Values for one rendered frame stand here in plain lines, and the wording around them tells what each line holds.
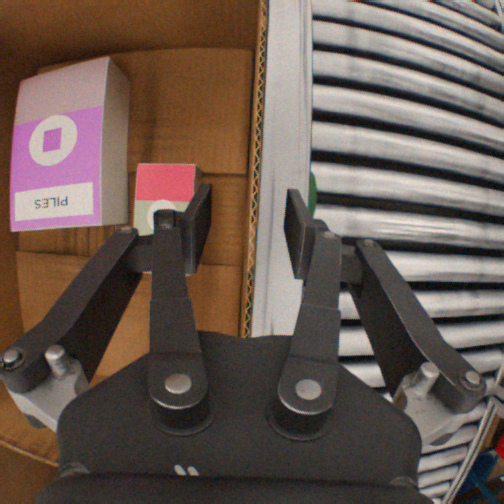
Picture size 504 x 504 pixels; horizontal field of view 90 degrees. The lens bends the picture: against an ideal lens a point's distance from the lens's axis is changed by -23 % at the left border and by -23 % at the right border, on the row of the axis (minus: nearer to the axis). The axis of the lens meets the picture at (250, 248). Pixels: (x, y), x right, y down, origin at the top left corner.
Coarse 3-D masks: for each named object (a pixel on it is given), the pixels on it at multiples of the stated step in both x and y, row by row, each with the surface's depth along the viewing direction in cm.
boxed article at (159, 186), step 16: (144, 176) 28; (160, 176) 28; (176, 176) 28; (192, 176) 28; (144, 192) 28; (160, 192) 28; (176, 192) 28; (192, 192) 28; (144, 208) 28; (160, 208) 28; (176, 208) 28; (144, 224) 28; (144, 272) 29
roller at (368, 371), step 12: (492, 348) 53; (360, 360) 53; (372, 360) 52; (468, 360) 50; (480, 360) 50; (492, 360) 50; (360, 372) 50; (372, 372) 50; (480, 372) 51; (372, 384) 50; (384, 384) 50
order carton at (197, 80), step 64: (0, 0) 15; (64, 0) 18; (128, 0) 21; (192, 0) 22; (256, 0) 21; (0, 64) 23; (64, 64) 30; (128, 64) 31; (192, 64) 31; (256, 64) 21; (0, 128) 26; (128, 128) 31; (192, 128) 32; (256, 128) 16; (0, 192) 28; (128, 192) 33; (256, 192) 16; (0, 256) 29; (64, 256) 32; (0, 320) 29; (128, 320) 33; (0, 384) 26
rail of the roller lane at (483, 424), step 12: (492, 372) 54; (492, 408) 52; (480, 420) 53; (480, 432) 52; (468, 444) 54; (480, 444) 53; (468, 456) 53; (468, 468) 54; (456, 480) 54; (456, 492) 55
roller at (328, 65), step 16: (320, 64) 45; (336, 64) 44; (352, 64) 44; (368, 64) 44; (384, 64) 45; (336, 80) 47; (352, 80) 46; (368, 80) 46; (384, 80) 45; (400, 80) 45; (416, 80) 45; (432, 80) 45; (416, 96) 47; (432, 96) 46; (448, 96) 45; (464, 96) 45; (480, 96) 45; (480, 112) 47; (496, 112) 46
